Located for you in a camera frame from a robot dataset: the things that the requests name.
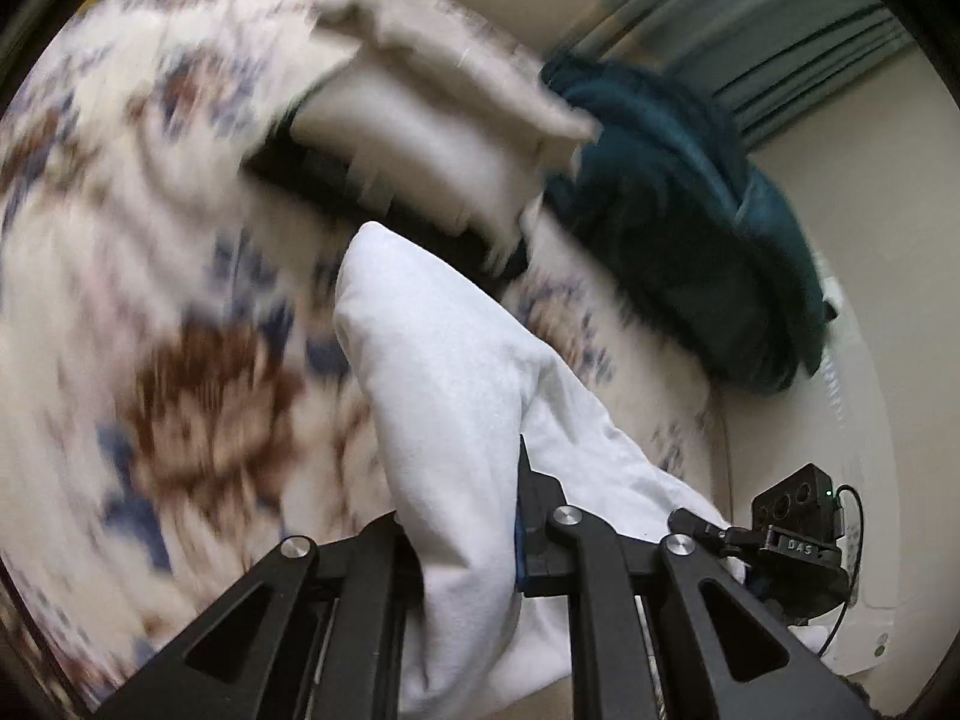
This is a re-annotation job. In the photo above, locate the white small garment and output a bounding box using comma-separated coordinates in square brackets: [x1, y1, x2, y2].
[334, 223, 718, 718]

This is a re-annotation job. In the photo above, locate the floral fleece bed blanket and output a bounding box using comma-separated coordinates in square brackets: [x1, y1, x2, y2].
[2, 0, 727, 718]

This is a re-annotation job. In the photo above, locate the dark teal blanket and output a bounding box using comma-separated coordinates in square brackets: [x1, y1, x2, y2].
[540, 54, 836, 395]

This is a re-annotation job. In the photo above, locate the black folded garment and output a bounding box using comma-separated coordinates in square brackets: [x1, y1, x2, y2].
[244, 133, 529, 293]

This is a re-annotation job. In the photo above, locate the teal window curtain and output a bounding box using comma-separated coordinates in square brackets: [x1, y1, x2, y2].
[558, 0, 914, 148]

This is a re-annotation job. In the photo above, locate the beige folded garment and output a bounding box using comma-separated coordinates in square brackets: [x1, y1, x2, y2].
[286, 0, 601, 265]

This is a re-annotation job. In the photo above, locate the black cable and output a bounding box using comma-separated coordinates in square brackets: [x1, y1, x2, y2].
[812, 481, 869, 662]

